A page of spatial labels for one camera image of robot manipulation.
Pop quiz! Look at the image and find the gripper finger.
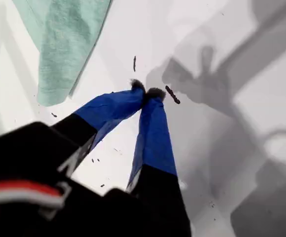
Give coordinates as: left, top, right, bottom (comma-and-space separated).
125, 86, 192, 237
50, 78, 146, 178

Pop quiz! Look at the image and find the pale green T-shirt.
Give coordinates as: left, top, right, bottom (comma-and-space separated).
11, 0, 114, 107

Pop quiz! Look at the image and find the thick dark lint scrap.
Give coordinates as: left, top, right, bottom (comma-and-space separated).
165, 85, 181, 105

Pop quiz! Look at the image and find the red white arm wire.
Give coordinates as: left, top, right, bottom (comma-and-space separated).
0, 180, 66, 208

